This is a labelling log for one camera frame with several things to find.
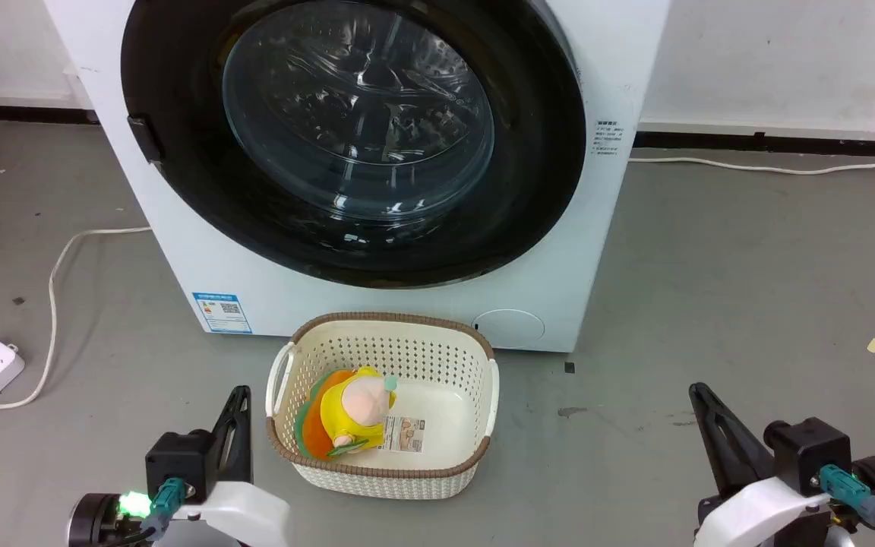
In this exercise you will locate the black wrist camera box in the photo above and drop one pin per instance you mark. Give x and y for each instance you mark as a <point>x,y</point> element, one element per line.
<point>179,460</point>
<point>806,452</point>

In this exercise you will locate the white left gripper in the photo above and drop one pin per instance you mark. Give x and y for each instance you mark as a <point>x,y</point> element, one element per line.
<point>244,513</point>

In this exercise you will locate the cream perforated laundry basket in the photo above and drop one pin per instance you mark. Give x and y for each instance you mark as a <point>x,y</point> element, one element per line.
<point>437,357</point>

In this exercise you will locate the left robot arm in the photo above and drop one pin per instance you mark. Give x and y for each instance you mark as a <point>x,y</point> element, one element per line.
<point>96,520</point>

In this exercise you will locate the small printed text sticker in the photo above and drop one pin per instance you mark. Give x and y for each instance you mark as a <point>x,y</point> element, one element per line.
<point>609,137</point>

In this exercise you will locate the white front-load washing machine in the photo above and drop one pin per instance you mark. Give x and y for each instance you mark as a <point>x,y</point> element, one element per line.
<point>559,289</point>

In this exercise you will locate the paper label in basket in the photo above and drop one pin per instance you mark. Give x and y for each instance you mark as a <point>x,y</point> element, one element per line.
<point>404,434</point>

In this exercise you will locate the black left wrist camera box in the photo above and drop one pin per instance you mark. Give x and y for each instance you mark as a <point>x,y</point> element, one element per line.
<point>179,460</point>

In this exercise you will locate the round white filter cover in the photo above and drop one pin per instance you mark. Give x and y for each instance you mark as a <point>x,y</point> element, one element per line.
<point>510,330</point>

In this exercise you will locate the round black glass washer door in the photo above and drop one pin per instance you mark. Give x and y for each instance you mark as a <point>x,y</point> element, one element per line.
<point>179,197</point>

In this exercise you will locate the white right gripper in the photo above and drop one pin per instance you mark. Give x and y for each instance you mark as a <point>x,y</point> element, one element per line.
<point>764,513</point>

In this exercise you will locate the yellow orange plush doll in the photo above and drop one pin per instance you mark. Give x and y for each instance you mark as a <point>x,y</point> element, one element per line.
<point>350,414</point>

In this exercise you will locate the blue energy label sticker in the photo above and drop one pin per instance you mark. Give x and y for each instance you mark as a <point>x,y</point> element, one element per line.
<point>222,313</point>

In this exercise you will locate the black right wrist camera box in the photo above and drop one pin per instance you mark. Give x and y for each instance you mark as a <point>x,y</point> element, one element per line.
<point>806,452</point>

